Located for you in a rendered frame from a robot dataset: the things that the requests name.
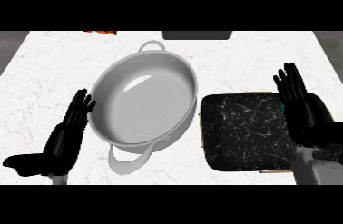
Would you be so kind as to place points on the orange red object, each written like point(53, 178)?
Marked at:
point(102, 32)

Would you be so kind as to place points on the grey metal pot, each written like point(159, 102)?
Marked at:
point(145, 103)

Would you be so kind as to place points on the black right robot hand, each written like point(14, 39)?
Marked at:
point(303, 112)

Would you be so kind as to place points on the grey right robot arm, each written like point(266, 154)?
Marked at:
point(315, 170)

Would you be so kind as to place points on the black marble tray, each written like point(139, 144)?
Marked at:
point(245, 132)

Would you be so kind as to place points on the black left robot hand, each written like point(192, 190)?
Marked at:
point(62, 143)

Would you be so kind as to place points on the teal cupcake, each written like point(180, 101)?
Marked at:
point(282, 107)

